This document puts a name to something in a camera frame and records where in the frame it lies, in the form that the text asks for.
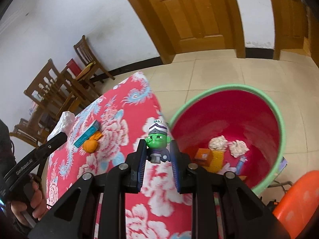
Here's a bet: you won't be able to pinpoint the person's left hand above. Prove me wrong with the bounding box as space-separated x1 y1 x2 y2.
11 179 49 226

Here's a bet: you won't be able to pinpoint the red box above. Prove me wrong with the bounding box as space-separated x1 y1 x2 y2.
66 58 81 76

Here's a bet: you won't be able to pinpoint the orange plastic stool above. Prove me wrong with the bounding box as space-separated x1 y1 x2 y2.
272 170 319 239

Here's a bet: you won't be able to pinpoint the red bucket with green rim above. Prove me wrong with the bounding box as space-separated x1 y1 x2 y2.
168 83 286 196

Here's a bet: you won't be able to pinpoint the wooden chairs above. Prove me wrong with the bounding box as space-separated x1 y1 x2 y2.
27 65 100 130

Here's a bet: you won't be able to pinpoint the orange cardboard box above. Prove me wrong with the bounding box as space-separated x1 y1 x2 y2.
194 148 214 167

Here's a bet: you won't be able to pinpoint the yellow foam fruit net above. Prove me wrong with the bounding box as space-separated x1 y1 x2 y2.
207 148 225 173

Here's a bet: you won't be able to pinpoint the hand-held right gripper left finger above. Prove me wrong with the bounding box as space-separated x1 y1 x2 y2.
27 139 147 239

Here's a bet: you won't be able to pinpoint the wooden panel door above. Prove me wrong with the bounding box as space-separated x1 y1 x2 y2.
115 0 247 64

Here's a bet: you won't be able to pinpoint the red floral tablecloth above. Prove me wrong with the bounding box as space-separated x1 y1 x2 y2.
46 71 222 239

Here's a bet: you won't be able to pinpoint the wooden chair with cushion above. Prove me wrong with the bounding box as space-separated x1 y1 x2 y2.
73 35 115 82

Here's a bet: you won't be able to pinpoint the person's left forearm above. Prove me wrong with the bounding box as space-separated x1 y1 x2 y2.
7 212 38 236

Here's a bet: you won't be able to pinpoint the low wooden chair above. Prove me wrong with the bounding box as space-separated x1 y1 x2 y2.
9 118 50 147

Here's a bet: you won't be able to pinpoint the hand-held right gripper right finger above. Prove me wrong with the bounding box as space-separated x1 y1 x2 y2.
170 141 292 239

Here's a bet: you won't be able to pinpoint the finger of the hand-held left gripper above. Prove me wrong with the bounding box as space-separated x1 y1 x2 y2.
33 132 68 160

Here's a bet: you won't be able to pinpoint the white foam net piece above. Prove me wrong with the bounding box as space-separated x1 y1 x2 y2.
229 140 250 158

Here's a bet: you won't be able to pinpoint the white foam net ball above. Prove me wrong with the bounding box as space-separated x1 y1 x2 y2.
209 136 228 152

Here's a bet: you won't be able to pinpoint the white cloth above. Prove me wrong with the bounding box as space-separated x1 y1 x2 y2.
47 111 75 142

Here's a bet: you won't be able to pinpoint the green toy figure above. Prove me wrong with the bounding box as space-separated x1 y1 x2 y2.
145 119 172 163

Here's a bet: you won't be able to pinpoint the orange cloth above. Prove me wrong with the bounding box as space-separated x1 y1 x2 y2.
83 131 103 153

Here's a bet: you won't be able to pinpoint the small blue white bottle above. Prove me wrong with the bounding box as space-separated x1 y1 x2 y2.
235 156 247 175

